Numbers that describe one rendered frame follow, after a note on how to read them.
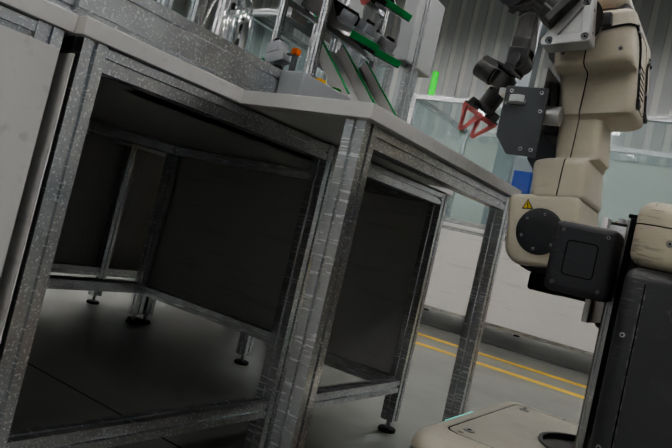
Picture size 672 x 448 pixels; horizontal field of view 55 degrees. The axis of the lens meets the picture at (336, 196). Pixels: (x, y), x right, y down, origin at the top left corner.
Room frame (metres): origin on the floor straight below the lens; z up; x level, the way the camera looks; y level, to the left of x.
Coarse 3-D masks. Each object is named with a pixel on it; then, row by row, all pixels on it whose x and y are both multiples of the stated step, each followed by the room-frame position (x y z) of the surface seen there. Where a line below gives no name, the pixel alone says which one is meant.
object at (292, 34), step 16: (256, 16) 3.02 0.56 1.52; (272, 16) 2.96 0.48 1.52; (288, 16) 2.91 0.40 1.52; (304, 16) 2.86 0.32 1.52; (256, 32) 3.00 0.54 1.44; (272, 32) 2.95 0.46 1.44; (288, 32) 2.90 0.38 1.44; (304, 32) 2.85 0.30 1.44; (256, 48) 2.99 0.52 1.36; (304, 48) 2.83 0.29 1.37; (384, 64) 3.31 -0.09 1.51; (384, 80) 3.34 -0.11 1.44
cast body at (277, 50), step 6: (270, 42) 1.76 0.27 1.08; (276, 42) 1.74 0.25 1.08; (282, 42) 1.75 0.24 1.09; (270, 48) 1.75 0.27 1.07; (276, 48) 1.74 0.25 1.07; (282, 48) 1.75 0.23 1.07; (288, 48) 1.77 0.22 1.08; (270, 54) 1.75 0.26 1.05; (276, 54) 1.74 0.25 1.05; (282, 54) 1.73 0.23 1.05; (270, 60) 1.75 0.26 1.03; (276, 60) 1.74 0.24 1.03; (282, 60) 1.74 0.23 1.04; (288, 60) 1.75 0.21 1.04
